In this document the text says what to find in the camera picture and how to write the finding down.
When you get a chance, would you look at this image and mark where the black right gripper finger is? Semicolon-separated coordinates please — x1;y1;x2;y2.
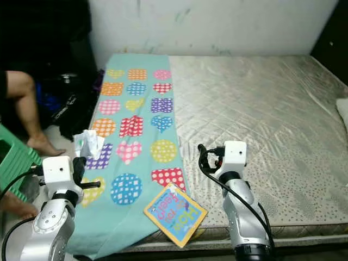
197;144;213;175

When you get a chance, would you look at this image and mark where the white printed pillow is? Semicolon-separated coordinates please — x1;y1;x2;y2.
334;98;348;134

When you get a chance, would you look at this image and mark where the teal mat with coloured shapes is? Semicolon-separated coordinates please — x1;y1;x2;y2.
73;53;188;260

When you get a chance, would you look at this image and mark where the black and blue bag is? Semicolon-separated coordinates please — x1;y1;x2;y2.
35;73;98;142

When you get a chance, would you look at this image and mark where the white quilted mattress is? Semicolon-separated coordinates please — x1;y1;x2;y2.
120;53;348;253

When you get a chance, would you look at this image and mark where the green plastic stool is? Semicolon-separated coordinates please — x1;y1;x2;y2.
0;124;41;202

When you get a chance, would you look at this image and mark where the person's bare leg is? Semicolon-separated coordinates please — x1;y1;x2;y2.
5;71;63;157
0;190;33;221

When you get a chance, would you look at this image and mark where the dark cabinet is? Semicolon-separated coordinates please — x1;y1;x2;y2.
0;0;92;77

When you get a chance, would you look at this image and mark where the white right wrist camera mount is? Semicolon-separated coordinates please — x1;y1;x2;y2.
215;140;248;180

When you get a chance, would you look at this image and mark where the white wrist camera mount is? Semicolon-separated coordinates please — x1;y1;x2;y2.
41;156;85;199
215;140;248;180

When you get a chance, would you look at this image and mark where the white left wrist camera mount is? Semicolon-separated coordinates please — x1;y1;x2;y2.
41;156;85;199

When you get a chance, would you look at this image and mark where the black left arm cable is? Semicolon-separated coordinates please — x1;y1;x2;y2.
0;166;45;261

